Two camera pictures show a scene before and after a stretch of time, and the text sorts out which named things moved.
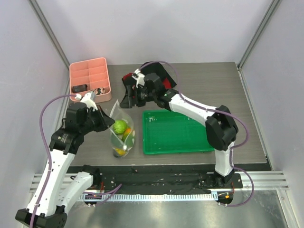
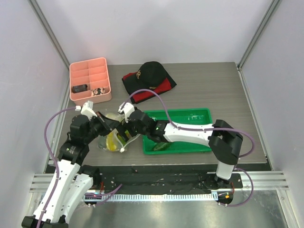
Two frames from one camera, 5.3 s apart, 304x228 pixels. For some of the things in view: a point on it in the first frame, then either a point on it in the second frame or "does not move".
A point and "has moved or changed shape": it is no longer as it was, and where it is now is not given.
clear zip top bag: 122,131 has moved or changed shape
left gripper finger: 107,120 -> 109,124
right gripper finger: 130,99 -> 125,134
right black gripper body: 134,95 -> 126,126
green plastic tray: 166,132 does not move
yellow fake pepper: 120,152 -> 111,141
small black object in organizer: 79,88 does not move
